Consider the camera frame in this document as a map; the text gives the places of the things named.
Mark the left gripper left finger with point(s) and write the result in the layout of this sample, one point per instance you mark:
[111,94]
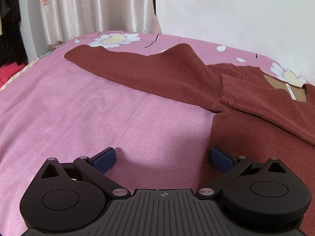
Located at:
[93,170]

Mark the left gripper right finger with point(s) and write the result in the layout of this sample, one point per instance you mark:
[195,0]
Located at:
[230,167]

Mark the dark red knit sweater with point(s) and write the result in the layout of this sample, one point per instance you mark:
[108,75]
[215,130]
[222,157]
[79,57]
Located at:
[252,117]

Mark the dark clothes at left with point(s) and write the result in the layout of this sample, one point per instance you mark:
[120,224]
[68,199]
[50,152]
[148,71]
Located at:
[13,54]

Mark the pink floral bed sheet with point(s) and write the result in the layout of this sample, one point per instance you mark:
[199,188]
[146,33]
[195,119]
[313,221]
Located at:
[55,112]

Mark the beige floral curtain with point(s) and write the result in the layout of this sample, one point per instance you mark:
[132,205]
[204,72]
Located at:
[63,20]

